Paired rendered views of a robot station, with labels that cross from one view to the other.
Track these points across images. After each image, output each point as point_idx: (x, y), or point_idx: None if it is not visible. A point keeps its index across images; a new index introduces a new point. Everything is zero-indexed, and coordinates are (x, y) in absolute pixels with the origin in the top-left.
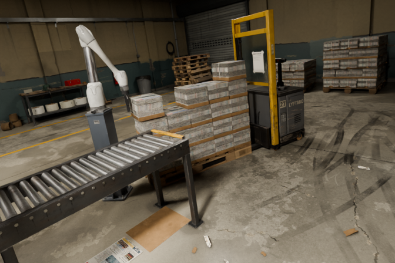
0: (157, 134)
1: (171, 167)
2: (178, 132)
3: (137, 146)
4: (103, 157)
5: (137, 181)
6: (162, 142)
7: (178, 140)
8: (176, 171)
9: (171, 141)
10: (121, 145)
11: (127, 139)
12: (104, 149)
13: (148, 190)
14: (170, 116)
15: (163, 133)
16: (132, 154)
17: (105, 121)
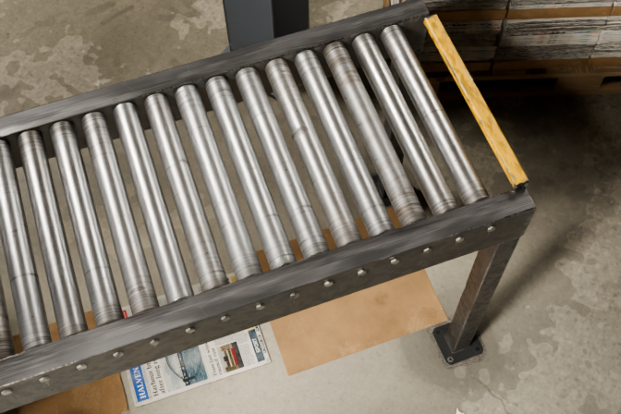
0: None
1: (480, 57)
2: None
3: (332, 133)
4: (194, 146)
5: (349, 17)
6: (430, 165)
7: None
8: (493, 70)
9: (468, 179)
10: (278, 86)
11: (312, 37)
12: (211, 77)
13: (370, 92)
14: None
15: (460, 88)
16: (293, 197)
17: None
